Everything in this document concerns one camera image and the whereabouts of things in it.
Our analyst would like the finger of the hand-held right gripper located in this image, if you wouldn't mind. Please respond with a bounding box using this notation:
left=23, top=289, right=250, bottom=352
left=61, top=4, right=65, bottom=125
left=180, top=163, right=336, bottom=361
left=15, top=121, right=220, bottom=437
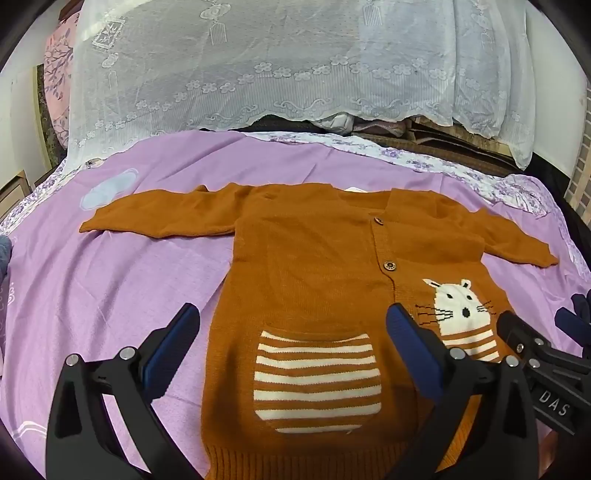
left=496, top=311, right=548, bottom=365
left=554, top=290, right=591, bottom=334

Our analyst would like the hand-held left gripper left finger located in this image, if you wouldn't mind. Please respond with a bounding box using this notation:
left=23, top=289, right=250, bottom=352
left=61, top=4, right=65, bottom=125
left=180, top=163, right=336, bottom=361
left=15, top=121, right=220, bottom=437
left=45, top=302, right=208, bottom=480

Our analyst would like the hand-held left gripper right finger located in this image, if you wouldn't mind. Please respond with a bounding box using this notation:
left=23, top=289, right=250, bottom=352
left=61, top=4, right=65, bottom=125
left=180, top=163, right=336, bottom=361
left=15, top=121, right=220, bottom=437
left=387, top=302, right=539, bottom=480

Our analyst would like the brown woven mat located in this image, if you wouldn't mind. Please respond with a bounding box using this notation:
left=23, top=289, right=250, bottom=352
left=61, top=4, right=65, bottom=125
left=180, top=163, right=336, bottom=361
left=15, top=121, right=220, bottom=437
left=351, top=117, right=522, bottom=177

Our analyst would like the purple floral-edged bed sheet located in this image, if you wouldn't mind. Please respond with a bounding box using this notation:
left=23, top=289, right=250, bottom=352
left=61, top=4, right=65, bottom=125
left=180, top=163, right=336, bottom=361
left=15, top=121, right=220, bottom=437
left=0, top=130, right=591, bottom=480

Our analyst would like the beige lattice panel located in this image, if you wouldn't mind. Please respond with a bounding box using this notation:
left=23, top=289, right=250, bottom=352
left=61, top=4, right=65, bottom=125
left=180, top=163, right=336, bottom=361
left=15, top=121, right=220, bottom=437
left=563, top=138, right=591, bottom=214

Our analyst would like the orange knitted cat sweater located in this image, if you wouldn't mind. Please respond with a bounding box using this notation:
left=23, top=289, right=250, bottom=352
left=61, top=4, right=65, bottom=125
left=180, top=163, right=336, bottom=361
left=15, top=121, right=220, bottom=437
left=79, top=183, right=560, bottom=480

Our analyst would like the dark cloth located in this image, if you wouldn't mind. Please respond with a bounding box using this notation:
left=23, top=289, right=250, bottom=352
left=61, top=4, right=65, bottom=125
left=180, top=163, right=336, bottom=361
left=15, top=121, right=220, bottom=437
left=249, top=114, right=324, bottom=134

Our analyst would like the white lace cloth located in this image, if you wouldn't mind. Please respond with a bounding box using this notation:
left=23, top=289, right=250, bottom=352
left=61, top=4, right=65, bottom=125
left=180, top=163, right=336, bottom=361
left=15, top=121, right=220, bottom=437
left=67, top=0, right=536, bottom=171

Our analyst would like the wooden cabinet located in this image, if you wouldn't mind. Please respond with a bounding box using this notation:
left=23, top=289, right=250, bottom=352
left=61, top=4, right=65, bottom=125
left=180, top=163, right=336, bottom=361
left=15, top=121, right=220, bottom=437
left=0, top=170, right=29, bottom=214

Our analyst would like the white crumpled cloth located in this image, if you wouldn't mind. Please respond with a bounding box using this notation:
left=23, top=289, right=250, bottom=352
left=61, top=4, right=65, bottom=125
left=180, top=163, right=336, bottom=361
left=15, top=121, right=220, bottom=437
left=318, top=113, right=354, bottom=136

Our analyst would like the pink striped cloth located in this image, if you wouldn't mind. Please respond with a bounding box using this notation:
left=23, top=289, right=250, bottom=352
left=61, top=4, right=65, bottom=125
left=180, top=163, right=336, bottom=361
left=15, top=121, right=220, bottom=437
left=355, top=121, right=408, bottom=137

